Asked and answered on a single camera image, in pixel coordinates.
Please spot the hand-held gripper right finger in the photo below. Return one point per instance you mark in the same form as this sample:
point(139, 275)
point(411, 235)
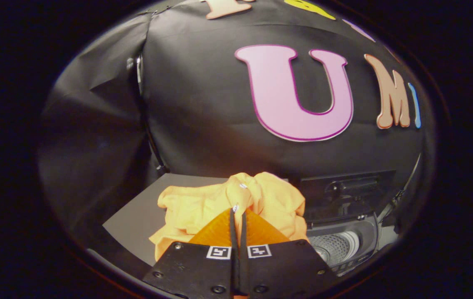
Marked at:
point(286, 270)

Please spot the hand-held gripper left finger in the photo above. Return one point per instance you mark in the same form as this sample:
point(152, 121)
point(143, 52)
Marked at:
point(195, 270)

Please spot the orange shirt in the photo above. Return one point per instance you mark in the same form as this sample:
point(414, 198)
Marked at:
point(203, 207)

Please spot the grey washing machine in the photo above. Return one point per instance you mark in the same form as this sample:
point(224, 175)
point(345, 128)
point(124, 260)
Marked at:
point(344, 245)

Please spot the dark washing machine lid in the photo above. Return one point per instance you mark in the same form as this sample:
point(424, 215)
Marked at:
point(344, 193)

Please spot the metal tripod stand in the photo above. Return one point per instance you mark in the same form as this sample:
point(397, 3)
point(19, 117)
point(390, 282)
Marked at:
point(402, 193)

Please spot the thin backdrop support pole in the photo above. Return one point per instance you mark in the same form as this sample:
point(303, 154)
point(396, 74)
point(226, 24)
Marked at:
point(147, 133)

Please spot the black backdrop cloth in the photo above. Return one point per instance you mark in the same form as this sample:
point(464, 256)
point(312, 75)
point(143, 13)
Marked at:
point(203, 116)

